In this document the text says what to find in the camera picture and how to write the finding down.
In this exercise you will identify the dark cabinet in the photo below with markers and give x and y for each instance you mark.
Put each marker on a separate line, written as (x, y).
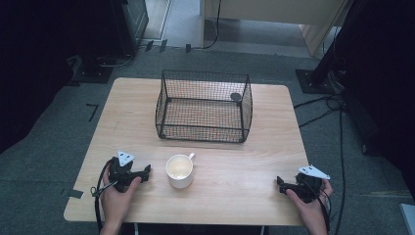
(129, 26)

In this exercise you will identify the person's right hand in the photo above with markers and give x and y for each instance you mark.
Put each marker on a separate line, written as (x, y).
(311, 209)

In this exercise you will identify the white cup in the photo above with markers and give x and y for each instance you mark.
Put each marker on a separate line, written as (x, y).
(179, 170)

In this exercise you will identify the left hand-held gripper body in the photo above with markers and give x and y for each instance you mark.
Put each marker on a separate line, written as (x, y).
(121, 169)

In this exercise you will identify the light wooden cabinet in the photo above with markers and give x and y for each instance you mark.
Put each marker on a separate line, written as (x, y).
(274, 19)

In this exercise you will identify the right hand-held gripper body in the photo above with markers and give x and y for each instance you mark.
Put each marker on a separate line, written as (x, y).
(307, 184)

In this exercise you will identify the white box corner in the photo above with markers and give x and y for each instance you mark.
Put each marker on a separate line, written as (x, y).
(408, 217)

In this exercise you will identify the person's left hand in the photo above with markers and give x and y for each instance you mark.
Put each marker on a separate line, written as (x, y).
(117, 199)

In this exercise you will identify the black stand base plate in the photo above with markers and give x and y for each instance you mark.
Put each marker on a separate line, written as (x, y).
(310, 81)

